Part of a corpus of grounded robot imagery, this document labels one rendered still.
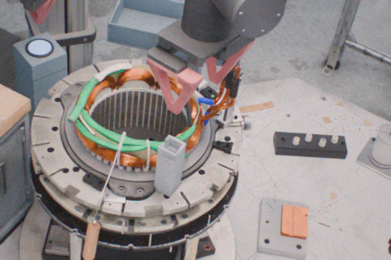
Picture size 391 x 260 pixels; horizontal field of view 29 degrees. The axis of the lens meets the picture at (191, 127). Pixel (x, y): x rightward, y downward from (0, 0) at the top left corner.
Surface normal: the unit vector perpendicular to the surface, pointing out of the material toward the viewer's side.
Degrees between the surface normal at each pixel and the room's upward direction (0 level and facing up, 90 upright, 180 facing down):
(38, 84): 90
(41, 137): 0
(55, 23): 90
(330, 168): 0
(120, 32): 90
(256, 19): 86
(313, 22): 0
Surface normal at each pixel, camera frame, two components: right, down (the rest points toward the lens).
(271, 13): 0.41, 0.64
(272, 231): 0.11, -0.69
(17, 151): 0.86, 0.42
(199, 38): -0.33, 0.58
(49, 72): 0.61, 0.62
